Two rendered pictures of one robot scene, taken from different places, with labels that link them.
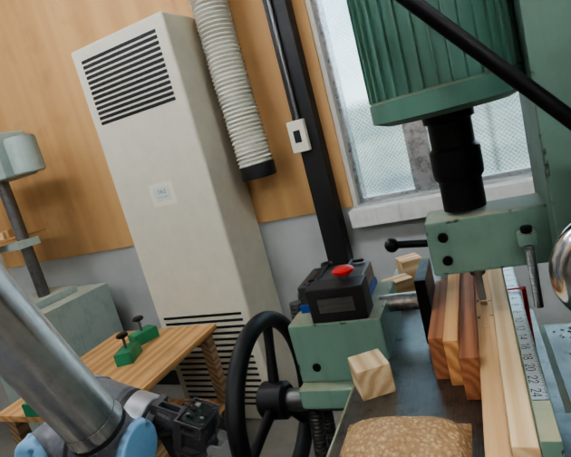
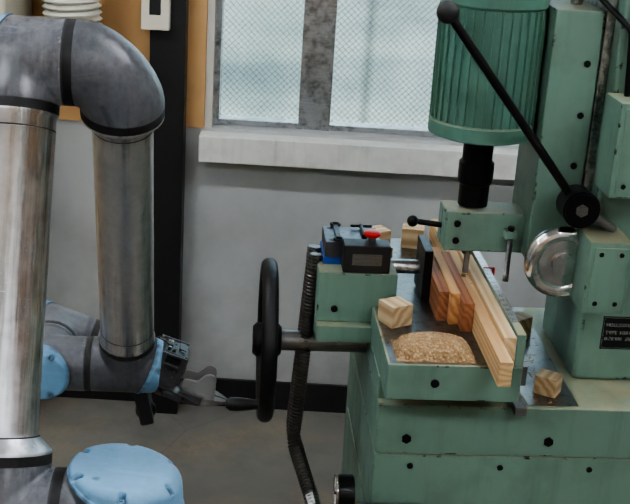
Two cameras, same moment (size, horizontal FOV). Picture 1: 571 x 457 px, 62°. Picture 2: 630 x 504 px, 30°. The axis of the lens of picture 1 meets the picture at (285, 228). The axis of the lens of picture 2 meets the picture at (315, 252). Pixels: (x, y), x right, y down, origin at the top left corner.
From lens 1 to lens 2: 1.45 m
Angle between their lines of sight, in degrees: 28
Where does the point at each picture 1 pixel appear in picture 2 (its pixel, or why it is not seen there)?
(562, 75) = (556, 143)
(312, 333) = (339, 280)
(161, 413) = not seen: hidden behind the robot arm
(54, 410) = (137, 312)
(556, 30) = (559, 118)
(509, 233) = (499, 229)
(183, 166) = not seen: outside the picture
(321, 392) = (336, 327)
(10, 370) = (132, 271)
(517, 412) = (504, 326)
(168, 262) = not seen: outside the picture
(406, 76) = (474, 117)
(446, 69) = (498, 121)
